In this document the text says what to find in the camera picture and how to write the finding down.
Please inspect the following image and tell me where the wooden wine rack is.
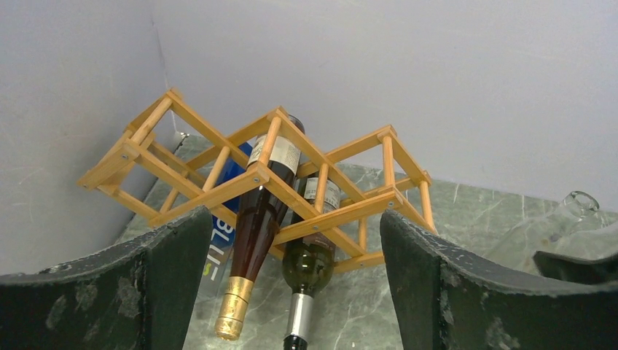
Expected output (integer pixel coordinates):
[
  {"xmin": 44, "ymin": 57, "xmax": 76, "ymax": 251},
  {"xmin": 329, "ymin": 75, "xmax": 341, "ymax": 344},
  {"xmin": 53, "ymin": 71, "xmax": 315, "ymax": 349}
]
[{"xmin": 78, "ymin": 89, "xmax": 435, "ymax": 273}]

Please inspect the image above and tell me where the clear glass bottle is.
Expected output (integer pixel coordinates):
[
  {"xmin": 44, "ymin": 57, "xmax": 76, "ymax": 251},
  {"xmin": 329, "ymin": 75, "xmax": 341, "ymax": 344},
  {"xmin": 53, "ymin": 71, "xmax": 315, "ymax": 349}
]
[{"xmin": 483, "ymin": 190, "xmax": 617, "ymax": 276}]

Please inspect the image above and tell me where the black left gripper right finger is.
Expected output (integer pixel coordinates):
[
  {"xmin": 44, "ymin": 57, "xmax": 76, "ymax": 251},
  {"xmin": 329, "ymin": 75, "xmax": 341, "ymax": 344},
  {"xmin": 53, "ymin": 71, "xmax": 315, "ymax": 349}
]
[{"xmin": 380, "ymin": 209, "xmax": 617, "ymax": 349}]

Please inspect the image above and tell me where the dark bottle silver cap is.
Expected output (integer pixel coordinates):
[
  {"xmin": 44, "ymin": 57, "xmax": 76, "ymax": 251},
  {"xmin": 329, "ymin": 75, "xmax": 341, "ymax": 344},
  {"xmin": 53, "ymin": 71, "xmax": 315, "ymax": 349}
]
[{"xmin": 281, "ymin": 176, "xmax": 343, "ymax": 350}]

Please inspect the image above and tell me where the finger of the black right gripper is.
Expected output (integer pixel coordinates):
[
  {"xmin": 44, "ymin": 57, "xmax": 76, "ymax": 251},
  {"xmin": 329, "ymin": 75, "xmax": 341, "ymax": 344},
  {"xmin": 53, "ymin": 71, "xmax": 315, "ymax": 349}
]
[{"xmin": 533, "ymin": 251, "xmax": 617, "ymax": 285}]

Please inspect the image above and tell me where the red wine bottle gold cap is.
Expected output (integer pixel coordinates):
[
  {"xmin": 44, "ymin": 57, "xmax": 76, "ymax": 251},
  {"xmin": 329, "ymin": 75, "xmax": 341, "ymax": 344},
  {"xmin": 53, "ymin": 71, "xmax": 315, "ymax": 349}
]
[{"xmin": 214, "ymin": 134, "xmax": 301, "ymax": 341}]

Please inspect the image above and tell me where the blue labelled clear bottle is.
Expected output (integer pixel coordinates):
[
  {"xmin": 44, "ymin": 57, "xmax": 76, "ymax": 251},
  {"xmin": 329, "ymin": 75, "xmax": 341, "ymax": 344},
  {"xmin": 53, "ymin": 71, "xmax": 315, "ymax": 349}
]
[{"xmin": 194, "ymin": 142, "xmax": 252, "ymax": 320}]

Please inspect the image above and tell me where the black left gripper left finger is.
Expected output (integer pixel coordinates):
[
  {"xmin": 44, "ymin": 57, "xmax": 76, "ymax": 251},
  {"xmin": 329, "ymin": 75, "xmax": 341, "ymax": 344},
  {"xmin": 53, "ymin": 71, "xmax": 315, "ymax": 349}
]
[{"xmin": 1, "ymin": 206, "xmax": 213, "ymax": 349}]

